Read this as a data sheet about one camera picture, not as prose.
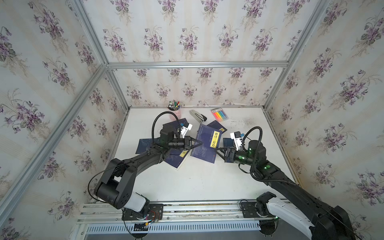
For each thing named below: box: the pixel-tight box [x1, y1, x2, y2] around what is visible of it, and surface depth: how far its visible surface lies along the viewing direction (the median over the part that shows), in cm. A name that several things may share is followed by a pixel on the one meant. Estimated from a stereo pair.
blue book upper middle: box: [206, 120, 228, 134], surface depth 110 cm
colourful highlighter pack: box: [210, 107, 230, 122], surface depth 117 cm
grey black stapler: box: [189, 109, 208, 124], surface depth 113 cm
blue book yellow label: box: [190, 123, 223, 164], surface depth 78 cm
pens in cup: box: [167, 99, 181, 111], surface depth 109 cm
